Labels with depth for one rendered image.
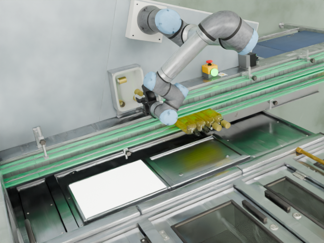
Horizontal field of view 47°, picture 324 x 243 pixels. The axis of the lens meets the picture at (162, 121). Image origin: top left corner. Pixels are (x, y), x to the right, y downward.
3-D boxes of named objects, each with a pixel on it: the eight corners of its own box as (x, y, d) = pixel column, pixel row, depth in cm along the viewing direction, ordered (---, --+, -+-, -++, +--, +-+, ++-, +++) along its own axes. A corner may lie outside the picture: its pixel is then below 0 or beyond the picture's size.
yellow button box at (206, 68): (202, 75, 234) (208, 78, 228) (201, 64, 231) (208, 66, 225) (211, 73, 237) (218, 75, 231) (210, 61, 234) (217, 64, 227)
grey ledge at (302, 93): (196, 125, 241) (206, 131, 232) (195, 113, 237) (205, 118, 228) (307, 88, 276) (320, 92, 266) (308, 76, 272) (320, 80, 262)
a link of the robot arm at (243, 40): (172, 17, 196) (244, 12, 150) (192, 33, 204) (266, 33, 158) (161, 37, 195) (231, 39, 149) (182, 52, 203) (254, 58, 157)
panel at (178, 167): (66, 189, 192) (84, 226, 164) (65, 184, 191) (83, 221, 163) (214, 136, 225) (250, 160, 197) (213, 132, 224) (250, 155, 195)
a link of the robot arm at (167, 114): (182, 114, 173) (173, 129, 173) (171, 106, 182) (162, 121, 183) (170, 106, 169) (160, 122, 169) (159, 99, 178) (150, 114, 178)
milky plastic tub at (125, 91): (113, 108, 214) (119, 113, 207) (106, 70, 205) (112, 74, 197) (141, 100, 220) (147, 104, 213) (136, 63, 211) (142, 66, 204)
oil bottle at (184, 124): (171, 123, 220) (190, 136, 202) (170, 114, 218) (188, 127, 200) (179, 120, 222) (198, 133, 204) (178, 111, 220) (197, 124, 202)
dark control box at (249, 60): (237, 65, 244) (246, 68, 237) (237, 53, 241) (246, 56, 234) (248, 62, 247) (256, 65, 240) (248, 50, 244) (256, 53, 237)
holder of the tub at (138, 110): (115, 116, 217) (120, 120, 210) (106, 70, 205) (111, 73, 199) (142, 108, 223) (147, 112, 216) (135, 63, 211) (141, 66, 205)
